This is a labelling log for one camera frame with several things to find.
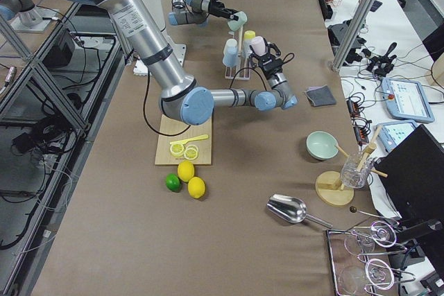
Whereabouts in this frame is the wooden cutting board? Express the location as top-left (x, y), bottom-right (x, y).
top-left (155, 116), bottom-right (212, 166)

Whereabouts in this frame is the yellow plastic knife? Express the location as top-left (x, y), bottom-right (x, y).
top-left (169, 134), bottom-right (209, 145)

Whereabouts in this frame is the blue teach pendant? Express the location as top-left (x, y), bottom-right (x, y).
top-left (377, 119), bottom-right (418, 153)
top-left (381, 78), bottom-right (435, 123)

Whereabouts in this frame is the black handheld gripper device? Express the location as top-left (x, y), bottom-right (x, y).
top-left (362, 42), bottom-right (398, 77)

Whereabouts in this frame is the green cup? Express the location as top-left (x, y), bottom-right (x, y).
top-left (227, 11), bottom-right (248, 31)

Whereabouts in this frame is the yellow lemon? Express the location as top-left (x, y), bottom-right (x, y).
top-left (177, 160), bottom-right (195, 182)
top-left (187, 177), bottom-right (206, 199)

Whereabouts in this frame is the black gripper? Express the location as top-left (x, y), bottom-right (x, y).
top-left (207, 0), bottom-right (239, 21)
top-left (246, 41), bottom-right (284, 80)

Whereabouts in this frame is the grey cup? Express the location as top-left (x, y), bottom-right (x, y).
top-left (242, 40), bottom-right (252, 59)

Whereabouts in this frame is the pink cup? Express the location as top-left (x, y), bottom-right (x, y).
top-left (250, 36), bottom-right (267, 56)

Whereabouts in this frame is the green lime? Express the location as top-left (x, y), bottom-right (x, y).
top-left (164, 173), bottom-right (181, 192)

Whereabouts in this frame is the wire glass rack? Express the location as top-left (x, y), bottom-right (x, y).
top-left (326, 220), bottom-right (416, 295)

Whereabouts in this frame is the grey folded cloth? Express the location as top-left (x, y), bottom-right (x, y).
top-left (304, 85), bottom-right (336, 107)

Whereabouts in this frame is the aluminium frame post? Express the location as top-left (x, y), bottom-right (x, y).
top-left (331, 0), bottom-right (374, 72)

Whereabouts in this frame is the blue cup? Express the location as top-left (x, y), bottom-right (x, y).
top-left (223, 46), bottom-right (237, 67)

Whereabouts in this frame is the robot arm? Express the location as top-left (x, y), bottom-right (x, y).
top-left (69, 0), bottom-right (298, 125)
top-left (169, 0), bottom-right (243, 26)

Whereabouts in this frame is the lemon slice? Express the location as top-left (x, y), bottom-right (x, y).
top-left (183, 145), bottom-right (199, 161)
top-left (169, 143), bottom-right (185, 157)

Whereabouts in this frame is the yellow cup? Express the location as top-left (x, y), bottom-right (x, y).
top-left (244, 31), bottom-right (256, 44)

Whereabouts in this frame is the green bowl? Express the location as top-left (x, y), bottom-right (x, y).
top-left (306, 131), bottom-right (339, 161)

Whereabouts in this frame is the black monitor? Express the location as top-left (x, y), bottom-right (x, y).
top-left (376, 125), bottom-right (443, 221)

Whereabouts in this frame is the white wire cup holder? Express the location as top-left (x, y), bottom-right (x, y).
top-left (225, 26), bottom-right (244, 79)

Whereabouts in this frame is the metal scoop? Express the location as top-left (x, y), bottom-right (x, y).
top-left (266, 193), bottom-right (333, 229)

